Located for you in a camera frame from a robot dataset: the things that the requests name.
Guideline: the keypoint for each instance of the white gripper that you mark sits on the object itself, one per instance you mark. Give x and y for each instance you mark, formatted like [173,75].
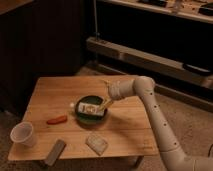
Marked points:
[117,91]

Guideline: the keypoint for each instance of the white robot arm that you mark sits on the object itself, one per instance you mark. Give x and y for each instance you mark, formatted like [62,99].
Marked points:
[172,155]

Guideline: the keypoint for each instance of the white sponge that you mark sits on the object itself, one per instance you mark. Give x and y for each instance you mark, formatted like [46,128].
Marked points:
[97,143]

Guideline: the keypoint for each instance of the white ceramic cup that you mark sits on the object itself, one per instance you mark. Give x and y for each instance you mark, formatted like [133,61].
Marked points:
[23,133]

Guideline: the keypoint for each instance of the dark green bowl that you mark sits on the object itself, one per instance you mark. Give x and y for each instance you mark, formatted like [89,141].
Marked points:
[89,119]

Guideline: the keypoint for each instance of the wooden table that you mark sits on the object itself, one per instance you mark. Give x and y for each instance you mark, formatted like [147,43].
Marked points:
[126,127]

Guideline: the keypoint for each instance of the orange toy carrot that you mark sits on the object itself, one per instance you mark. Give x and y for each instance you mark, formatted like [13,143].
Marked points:
[57,120]

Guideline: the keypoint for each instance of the long wooden shelf beam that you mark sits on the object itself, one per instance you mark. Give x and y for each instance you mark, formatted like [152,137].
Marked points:
[149,61]

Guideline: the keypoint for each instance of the vertical metal pole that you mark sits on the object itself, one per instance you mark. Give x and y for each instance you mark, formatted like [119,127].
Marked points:
[96,20]

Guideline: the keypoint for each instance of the grey rectangular block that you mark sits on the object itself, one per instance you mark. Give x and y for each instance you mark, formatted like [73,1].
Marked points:
[55,152]

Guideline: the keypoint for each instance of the black object on shelf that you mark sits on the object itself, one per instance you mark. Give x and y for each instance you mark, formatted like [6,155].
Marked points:
[197,70]

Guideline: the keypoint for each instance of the upper workbench shelf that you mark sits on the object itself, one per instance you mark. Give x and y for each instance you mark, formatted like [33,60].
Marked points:
[188,9]

